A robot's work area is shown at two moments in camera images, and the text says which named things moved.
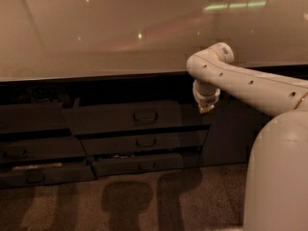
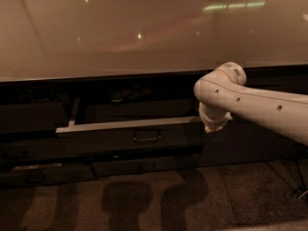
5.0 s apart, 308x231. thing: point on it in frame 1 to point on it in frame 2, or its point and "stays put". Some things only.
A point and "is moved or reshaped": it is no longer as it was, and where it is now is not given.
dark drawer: x=35 y=116 stays put
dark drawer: x=39 y=148 stays put
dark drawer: x=143 y=115 is moved or reshaped
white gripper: x=207 y=99 to x=214 y=122
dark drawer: x=144 y=165 stays put
